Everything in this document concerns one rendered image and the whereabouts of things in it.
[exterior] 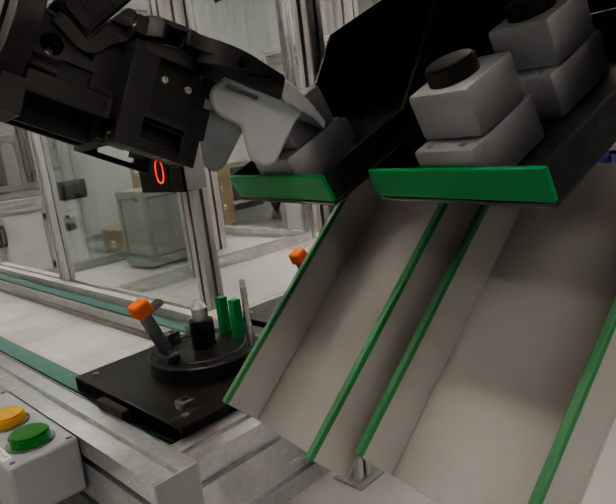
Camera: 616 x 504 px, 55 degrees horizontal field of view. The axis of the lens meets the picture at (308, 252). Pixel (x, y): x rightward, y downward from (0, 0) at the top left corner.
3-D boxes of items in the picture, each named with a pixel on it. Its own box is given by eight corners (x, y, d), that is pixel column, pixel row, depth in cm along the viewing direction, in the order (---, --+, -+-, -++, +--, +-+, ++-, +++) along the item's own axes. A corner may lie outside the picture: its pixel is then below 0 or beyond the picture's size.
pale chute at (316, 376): (349, 480, 43) (308, 459, 40) (257, 420, 53) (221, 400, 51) (505, 170, 50) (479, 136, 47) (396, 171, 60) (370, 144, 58)
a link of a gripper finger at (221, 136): (241, 187, 49) (153, 151, 42) (256, 120, 50) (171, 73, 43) (269, 188, 47) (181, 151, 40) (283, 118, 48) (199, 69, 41)
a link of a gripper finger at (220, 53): (261, 112, 42) (140, 68, 38) (266, 88, 42) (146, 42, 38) (289, 97, 38) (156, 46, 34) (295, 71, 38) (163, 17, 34)
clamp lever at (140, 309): (166, 360, 68) (134, 309, 65) (157, 357, 70) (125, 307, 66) (188, 340, 70) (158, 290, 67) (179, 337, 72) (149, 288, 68)
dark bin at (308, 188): (335, 206, 40) (285, 110, 37) (242, 200, 51) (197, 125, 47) (547, 23, 51) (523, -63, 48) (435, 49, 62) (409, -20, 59)
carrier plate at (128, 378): (183, 447, 58) (179, 427, 57) (77, 391, 74) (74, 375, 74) (343, 360, 74) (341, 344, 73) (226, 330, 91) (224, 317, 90)
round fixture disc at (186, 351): (193, 396, 64) (190, 379, 64) (129, 370, 74) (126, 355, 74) (285, 352, 74) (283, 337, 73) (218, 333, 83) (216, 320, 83)
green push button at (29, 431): (19, 464, 58) (15, 445, 57) (5, 451, 61) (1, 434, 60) (59, 445, 61) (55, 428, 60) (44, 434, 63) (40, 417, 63)
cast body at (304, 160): (305, 193, 44) (260, 109, 41) (271, 195, 47) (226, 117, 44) (371, 135, 48) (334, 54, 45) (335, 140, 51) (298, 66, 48)
